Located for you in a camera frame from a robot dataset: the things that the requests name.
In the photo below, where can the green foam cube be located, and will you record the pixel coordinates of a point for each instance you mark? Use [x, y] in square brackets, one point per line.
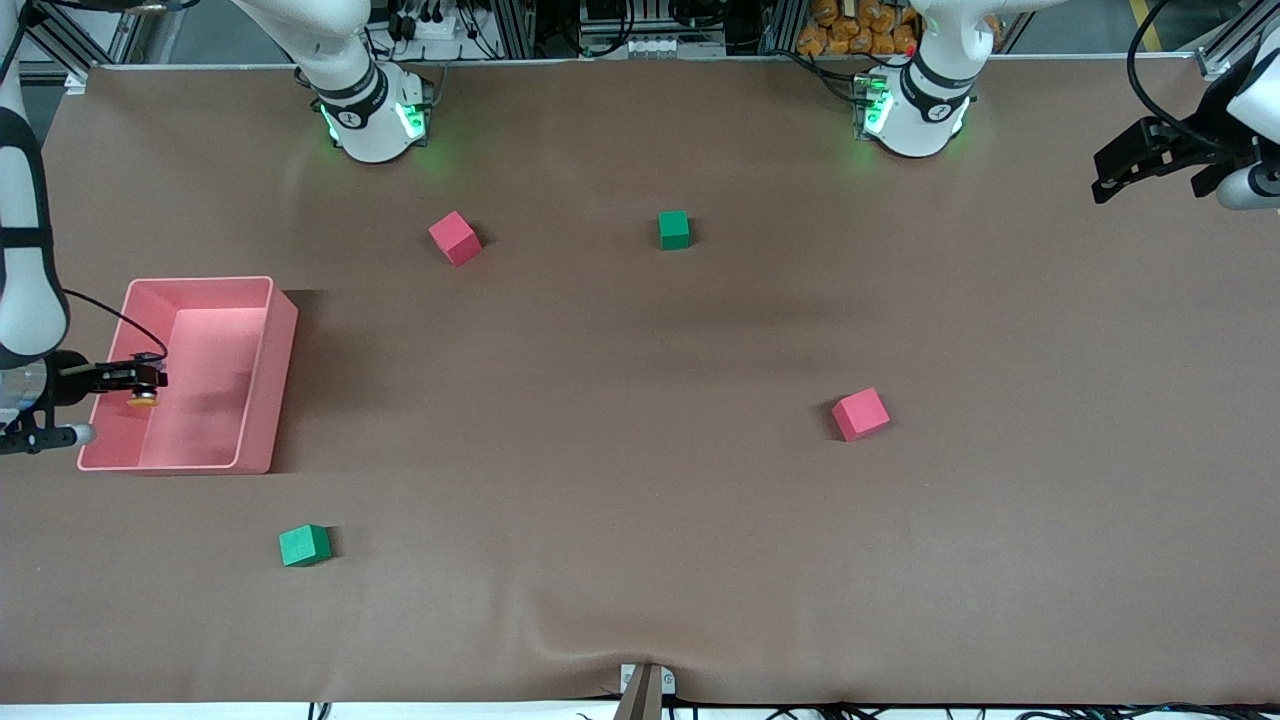
[303, 546]
[674, 230]

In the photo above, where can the white power strip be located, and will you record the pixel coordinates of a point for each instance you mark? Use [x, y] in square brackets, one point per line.
[425, 25]

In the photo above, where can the pink foam cube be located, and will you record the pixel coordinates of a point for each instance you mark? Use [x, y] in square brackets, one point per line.
[860, 415]
[455, 238]

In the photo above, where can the aluminium frame profile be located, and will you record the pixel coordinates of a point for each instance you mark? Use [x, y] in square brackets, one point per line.
[90, 50]
[1235, 50]

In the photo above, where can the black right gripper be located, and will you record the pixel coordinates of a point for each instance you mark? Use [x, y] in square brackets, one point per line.
[72, 386]

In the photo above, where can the orange capped push button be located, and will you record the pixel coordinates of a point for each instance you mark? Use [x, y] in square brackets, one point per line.
[143, 399]

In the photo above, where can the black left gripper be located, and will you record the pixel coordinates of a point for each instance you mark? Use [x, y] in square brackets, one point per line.
[1186, 145]

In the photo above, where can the orange snack bags pile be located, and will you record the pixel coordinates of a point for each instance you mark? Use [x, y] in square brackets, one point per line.
[850, 30]

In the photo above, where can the metal table edge bracket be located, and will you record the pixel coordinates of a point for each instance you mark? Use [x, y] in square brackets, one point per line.
[645, 690]

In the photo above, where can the pink plastic bin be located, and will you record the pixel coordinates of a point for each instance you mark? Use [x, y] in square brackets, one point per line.
[255, 380]

